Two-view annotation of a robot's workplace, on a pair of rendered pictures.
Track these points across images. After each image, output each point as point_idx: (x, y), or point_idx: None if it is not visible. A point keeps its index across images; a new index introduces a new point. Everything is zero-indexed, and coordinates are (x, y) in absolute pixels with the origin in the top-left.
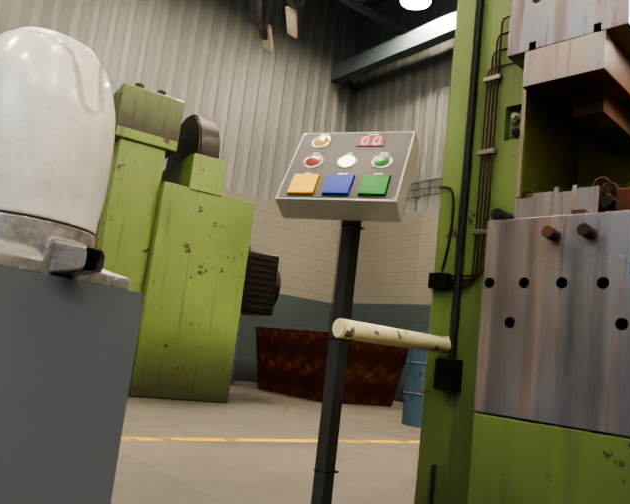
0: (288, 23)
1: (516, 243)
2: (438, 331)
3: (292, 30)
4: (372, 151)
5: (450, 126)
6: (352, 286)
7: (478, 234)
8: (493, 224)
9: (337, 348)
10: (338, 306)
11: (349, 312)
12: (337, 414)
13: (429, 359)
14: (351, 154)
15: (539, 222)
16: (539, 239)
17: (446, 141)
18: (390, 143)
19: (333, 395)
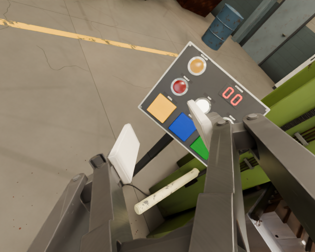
0: (193, 117)
1: (247, 237)
2: (197, 163)
3: (195, 123)
4: (225, 109)
5: (304, 90)
6: (168, 144)
7: (246, 163)
8: (247, 219)
9: (148, 159)
10: (156, 148)
11: (161, 150)
12: (140, 169)
13: (187, 165)
14: (209, 101)
15: (267, 250)
16: (258, 251)
17: (289, 97)
18: (243, 110)
19: (140, 168)
